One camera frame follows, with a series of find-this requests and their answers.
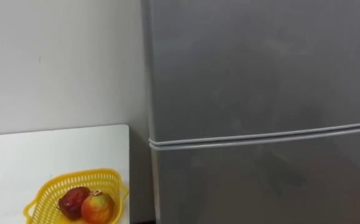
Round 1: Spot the grey fridge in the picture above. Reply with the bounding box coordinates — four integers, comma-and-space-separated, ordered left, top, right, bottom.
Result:
140, 0, 360, 224

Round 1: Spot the red yellow apple soft toy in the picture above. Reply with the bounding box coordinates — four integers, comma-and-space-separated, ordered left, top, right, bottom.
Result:
80, 189, 116, 224

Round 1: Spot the dark red apple soft toy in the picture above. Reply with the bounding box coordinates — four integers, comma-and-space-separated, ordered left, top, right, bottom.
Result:
57, 186, 92, 222

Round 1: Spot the yellow plastic basket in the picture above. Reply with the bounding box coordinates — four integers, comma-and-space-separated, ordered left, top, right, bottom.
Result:
22, 168, 130, 224

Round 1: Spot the white table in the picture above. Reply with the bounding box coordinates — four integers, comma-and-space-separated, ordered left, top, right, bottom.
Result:
0, 124, 131, 224

